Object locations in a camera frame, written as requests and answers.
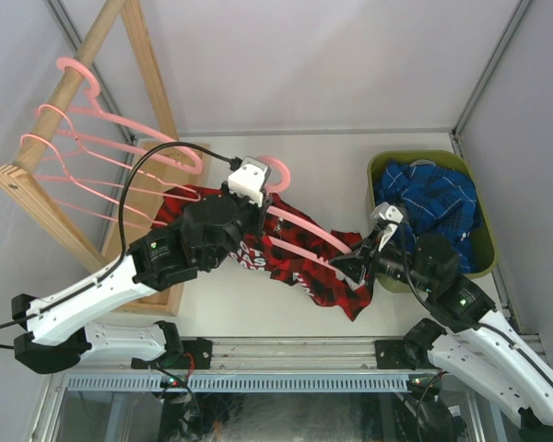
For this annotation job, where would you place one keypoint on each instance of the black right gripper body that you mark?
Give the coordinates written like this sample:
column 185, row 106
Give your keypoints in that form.
column 372, row 261

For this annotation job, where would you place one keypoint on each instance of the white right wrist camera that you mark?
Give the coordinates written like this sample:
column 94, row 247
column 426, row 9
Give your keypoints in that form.
column 386, row 219

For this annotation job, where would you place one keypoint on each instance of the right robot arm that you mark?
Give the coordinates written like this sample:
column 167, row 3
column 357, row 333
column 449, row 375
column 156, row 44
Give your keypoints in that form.
column 465, row 334

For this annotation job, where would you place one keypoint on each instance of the grey slotted cable duct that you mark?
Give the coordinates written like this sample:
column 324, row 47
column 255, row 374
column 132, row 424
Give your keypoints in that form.
column 242, row 383

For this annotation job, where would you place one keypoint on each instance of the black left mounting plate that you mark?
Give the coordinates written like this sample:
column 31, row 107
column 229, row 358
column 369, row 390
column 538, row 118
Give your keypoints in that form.
column 197, row 354

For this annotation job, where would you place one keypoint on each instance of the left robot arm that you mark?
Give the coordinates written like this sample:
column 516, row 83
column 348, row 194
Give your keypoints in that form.
column 64, row 329

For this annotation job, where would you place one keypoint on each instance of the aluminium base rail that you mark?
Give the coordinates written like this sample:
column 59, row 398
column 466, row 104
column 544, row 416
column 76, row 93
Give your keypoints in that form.
column 297, row 354

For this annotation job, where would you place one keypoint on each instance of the black mounting plate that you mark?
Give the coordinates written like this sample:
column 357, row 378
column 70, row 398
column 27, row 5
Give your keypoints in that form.
column 392, row 354
column 197, row 354

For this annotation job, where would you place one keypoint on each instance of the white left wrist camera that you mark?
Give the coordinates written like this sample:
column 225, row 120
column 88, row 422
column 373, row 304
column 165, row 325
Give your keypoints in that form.
column 249, row 179

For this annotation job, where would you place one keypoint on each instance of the pink plastic hanger red shirt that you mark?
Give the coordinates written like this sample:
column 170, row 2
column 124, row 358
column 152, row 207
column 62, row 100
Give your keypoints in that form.
column 276, row 164

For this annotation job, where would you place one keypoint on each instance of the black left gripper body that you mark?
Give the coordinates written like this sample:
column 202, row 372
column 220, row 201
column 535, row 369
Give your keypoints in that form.
column 254, row 215

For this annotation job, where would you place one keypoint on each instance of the green plastic basket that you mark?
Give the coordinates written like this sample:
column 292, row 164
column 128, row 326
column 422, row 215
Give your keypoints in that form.
column 483, row 245

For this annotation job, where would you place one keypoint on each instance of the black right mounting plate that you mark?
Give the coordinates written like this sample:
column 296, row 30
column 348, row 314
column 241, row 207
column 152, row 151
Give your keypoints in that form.
column 392, row 354

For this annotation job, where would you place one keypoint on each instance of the blue plaid shirt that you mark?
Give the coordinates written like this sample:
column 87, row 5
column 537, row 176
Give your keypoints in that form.
column 437, row 200

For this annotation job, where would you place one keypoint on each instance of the wooden clothes rack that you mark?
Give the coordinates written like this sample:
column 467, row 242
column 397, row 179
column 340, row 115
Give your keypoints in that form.
column 82, row 222

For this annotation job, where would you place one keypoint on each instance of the red plaid shirt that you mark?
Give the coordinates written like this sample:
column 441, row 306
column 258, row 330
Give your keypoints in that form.
column 261, row 254

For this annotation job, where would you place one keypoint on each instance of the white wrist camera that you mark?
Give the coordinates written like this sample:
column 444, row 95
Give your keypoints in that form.
column 386, row 219
column 249, row 179

